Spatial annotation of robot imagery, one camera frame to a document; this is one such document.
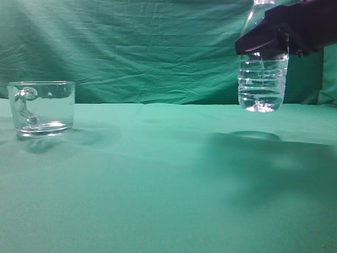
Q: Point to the green table cloth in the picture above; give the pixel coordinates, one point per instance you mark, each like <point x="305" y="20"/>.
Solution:
<point x="172" y="178"/>

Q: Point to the clear glass mug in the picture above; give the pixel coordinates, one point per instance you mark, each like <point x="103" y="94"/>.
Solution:
<point x="42" y="108"/>

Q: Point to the clear plastic water bottle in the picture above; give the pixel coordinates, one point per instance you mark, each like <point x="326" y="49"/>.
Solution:
<point x="261" y="83"/>

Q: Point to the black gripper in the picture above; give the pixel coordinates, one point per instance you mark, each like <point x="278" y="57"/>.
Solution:
<point x="309" y="26"/>

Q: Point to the green backdrop cloth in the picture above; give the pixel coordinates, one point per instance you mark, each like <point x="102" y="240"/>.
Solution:
<point x="179" y="52"/>

